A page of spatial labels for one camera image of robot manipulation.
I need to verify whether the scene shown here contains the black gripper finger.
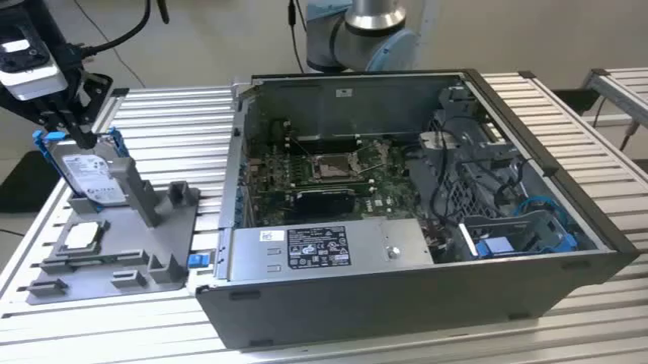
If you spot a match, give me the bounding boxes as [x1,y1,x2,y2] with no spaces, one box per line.
[62,108,98,150]
[41,110,65,133]

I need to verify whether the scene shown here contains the hard disk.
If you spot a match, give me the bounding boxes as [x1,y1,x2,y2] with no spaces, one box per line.
[30,126,134,209]

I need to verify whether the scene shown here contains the grey disk bay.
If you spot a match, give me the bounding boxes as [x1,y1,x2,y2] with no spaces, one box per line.
[454,207,578,263]

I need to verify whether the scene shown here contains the black floor stand base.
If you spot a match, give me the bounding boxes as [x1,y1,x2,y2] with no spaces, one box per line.
[0,149,68,214]

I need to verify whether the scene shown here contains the silver CPU chip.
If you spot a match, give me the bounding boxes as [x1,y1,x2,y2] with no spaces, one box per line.
[60,222,108,250]

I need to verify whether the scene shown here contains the grey parts rack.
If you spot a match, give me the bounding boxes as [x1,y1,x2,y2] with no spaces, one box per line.
[24,156,203,306]

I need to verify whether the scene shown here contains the black RAM slots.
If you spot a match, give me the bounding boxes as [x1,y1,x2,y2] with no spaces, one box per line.
[291,134,358,153]

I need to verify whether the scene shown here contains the CPU socket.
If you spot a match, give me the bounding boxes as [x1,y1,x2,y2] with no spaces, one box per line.
[309,152,362,182]

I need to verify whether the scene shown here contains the black graphics card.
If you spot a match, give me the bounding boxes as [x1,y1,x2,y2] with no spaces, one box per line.
[284,189,358,224]

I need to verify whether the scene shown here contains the silver power supply unit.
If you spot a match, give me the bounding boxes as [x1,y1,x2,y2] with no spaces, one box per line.
[225,217,436,284]

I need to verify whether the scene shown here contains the socket locking lever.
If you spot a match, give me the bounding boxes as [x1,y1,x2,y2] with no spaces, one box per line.
[354,145,394,172]

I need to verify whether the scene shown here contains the green motherboard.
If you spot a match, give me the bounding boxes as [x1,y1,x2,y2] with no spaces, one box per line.
[241,138,422,225]

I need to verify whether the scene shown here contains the black open PC case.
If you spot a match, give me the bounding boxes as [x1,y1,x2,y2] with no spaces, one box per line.
[193,67,639,350]

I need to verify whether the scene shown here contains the perforated grey drive cage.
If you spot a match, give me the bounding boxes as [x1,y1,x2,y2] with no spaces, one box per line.
[403,109,538,229]

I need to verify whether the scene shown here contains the blue carrier in bay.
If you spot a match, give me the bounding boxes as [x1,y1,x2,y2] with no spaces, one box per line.
[476,236,518,259]

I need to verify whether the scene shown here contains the black box between tables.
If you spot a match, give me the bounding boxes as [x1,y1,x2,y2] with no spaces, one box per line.
[549,88,599,114]

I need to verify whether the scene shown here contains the metal slat side table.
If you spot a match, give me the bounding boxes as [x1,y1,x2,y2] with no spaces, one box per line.
[579,67,648,127]

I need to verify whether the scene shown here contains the thin wire on wall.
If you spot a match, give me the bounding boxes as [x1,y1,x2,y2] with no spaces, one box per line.
[80,17,146,89]

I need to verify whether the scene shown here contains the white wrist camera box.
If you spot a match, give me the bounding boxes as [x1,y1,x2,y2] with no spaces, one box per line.
[0,36,70,102]

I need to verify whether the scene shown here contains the black camera cable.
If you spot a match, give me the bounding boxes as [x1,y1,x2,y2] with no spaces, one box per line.
[64,0,152,61]

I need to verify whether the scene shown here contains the black cable beside arm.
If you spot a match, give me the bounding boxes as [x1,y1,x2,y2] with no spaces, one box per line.
[285,0,307,73]

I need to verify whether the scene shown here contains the thick black wire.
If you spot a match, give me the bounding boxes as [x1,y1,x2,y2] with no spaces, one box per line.
[430,115,475,229]

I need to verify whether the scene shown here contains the thin black wire in case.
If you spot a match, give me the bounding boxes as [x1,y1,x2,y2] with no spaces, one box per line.
[458,154,535,214]

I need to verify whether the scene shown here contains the blue wire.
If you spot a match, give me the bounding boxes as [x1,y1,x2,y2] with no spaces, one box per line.
[511,194,578,248]

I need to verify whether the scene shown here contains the cables under side table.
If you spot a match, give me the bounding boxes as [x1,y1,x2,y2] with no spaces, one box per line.
[617,96,639,153]

